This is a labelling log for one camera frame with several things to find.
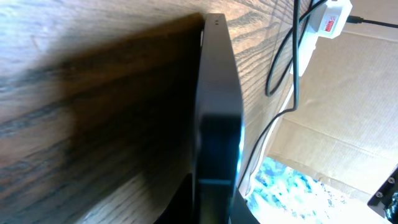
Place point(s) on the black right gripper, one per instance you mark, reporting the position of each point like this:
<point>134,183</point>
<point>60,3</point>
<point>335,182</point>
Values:
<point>383,197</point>

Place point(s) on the white power strip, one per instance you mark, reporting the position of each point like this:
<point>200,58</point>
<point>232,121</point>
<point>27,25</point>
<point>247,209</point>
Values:
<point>309,36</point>

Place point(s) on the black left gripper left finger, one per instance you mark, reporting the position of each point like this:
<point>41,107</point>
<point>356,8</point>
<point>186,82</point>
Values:
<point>180,208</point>

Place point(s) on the blue Samsung Galaxy smartphone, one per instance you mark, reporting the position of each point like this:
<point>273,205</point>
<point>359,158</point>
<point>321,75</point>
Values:
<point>219,126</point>

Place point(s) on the white USB charger adapter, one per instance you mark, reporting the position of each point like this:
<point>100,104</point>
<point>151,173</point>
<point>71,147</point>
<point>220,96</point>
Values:
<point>329,18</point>

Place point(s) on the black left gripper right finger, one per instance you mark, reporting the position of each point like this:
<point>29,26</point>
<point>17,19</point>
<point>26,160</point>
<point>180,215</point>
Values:
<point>238,212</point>

